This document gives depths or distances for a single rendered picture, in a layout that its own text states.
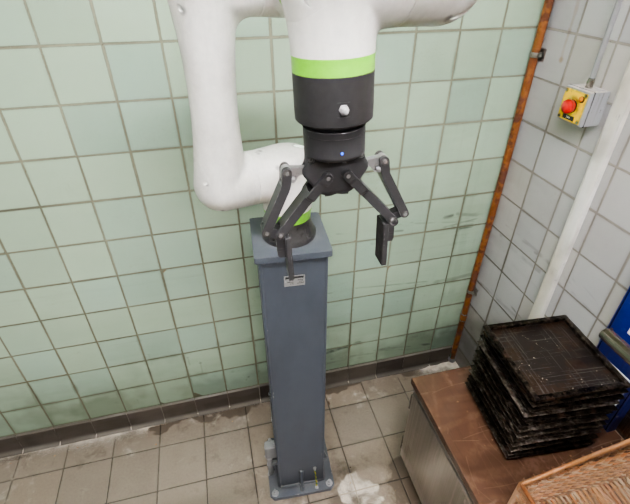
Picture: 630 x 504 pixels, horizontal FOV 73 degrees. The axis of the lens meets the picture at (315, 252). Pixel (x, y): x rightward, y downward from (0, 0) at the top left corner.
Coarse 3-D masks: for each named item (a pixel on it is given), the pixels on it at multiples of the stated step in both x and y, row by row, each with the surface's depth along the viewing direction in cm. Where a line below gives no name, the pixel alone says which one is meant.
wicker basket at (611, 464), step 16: (608, 448) 110; (624, 448) 110; (576, 464) 109; (592, 464) 112; (608, 464) 116; (624, 464) 118; (528, 480) 109; (544, 480) 110; (560, 480) 114; (576, 480) 117; (592, 480) 120; (608, 480) 122; (624, 480) 123; (512, 496) 112; (528, 496) 106; (544, 496) 117; (560, 496) 120; (576, 496) 120; (592, 496) 120; (608, 496) 120; (624, 496) 120
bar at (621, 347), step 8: (608, 328) 92; (600, 336) 92; (608, 336) 91; (616, 336) 90; (608, 344) 91; (616, 344) 89; (624, 344) 88; (616, 352) 89; (624, 352) 87; (624, 360) 88
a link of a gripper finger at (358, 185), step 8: (344, 176) 53; (352, 176) 53; (352, 184) 54; (360, 184) 54; (360, 192) 55; (368, 192) 56; (368, 200) 56; (376, 200) 56; (376, 208) 57; (384, 208) 57; (384, 216) 58; (392, 216) 58; (392, 224) 59
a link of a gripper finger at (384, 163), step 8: (376, 152) 55; (384, 160) 53; (384, 168) 54; (384, 176) 55; (384, 184) 57; (392, 184) 56; (392, 192) 56; (392, 200) 58; (400, 200) 57; (400, 208) 58
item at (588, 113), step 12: (576, 84) 129; (564, 96) 130; (576, 96) 126; (588, 96) 122; (600, 96) 122; (576, 108) 126; (588, 108) 124; (600, 108) 125; (564, 120) 131; (576, 120) 127; (588, 120) 126
